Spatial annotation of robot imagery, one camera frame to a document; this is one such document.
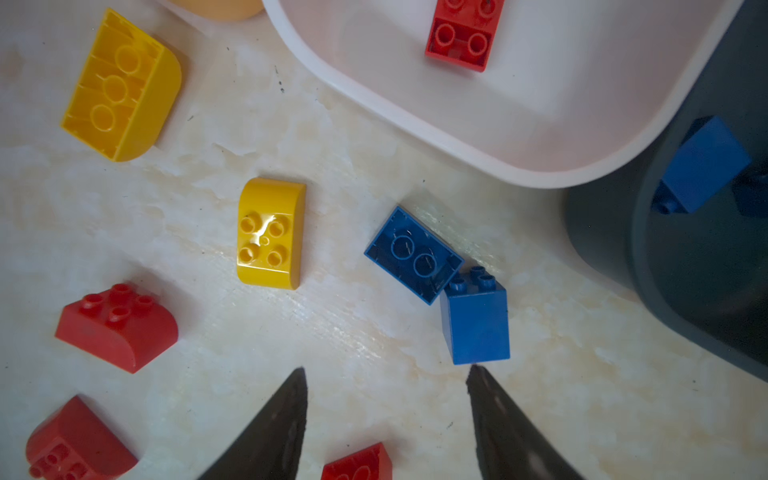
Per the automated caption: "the red curved lego brick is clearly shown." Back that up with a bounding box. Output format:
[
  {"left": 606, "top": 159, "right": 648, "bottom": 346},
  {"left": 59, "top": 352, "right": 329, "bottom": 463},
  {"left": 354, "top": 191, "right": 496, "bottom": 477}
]
[{"left": 55, "top": 283, "right": 179, "bottom": 374}]

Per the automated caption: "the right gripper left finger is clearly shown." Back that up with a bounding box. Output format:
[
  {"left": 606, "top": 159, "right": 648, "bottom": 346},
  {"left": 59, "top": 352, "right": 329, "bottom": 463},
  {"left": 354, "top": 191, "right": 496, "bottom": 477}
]
[{"left": 201, "top": 367, "right": 308, "bottom": 480}]

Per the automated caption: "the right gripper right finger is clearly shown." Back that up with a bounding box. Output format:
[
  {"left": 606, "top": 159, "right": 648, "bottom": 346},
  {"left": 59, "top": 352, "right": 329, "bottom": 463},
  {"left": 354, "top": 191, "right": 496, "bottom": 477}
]
[{"left": 466, "top": 364, "right": 583, "bottom": 480}]

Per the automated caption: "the white plastic container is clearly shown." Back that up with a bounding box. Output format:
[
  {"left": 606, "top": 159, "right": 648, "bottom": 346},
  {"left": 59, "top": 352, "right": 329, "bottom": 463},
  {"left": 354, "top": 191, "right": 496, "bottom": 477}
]
[{"left": 265, "top": 1, "right": 741, "bottom": 188}]

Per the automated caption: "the red lego brick front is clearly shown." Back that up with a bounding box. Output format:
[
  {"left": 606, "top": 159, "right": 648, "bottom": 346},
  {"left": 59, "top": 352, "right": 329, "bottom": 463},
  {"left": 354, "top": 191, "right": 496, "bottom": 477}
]
[{"left": 25, "top": 395, "right": 138, "bottom": 480}]

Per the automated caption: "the blue cube lego brick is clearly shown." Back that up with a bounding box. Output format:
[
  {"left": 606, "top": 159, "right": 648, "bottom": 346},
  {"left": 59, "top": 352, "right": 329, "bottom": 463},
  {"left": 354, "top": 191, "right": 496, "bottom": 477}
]
[{"left": 440, "top": 265, "right": 510, "bottom": 365}]

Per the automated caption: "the yellow lego brick upright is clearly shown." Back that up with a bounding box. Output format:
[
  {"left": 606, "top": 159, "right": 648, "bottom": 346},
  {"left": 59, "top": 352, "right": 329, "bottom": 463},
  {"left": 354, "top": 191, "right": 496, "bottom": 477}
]
[{"left": 61, "top": 8, "right": 182, "bottom": 162}]

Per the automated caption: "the dark teal plastic container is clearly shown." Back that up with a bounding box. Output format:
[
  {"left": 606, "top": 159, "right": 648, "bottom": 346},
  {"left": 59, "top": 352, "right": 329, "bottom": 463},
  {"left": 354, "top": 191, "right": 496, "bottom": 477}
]
[{"left": 564, "top": 1, "right": 767, "bottom": 379}]

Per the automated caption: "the blue flat lego brick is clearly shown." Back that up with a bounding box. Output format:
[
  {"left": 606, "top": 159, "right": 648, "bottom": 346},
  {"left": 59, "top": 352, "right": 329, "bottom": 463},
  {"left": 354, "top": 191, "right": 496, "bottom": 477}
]
[{"left": 364, "top": 206, "right": 465, "bottom": 305}]

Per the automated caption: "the red lego brick angled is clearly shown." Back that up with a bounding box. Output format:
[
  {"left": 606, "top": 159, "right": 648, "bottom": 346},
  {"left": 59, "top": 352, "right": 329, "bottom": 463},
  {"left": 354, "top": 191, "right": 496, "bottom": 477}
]
[{"left": 321, "top": 442, "right": 393, "bottom": 480}]

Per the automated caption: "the yellow plastic container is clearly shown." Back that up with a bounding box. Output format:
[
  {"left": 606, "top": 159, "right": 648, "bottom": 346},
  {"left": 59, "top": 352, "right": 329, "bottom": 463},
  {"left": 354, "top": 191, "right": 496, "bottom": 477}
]
[{"left": 169, "top": 0, "right": 264, "bottom": 22}]

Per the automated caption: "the yellow curved lego brick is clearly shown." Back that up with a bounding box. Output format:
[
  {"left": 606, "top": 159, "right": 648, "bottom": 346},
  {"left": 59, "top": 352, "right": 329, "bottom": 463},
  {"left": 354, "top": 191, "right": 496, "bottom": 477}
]
[{"left": 236, "top": 177, "right": 307, "bottom": 290}]

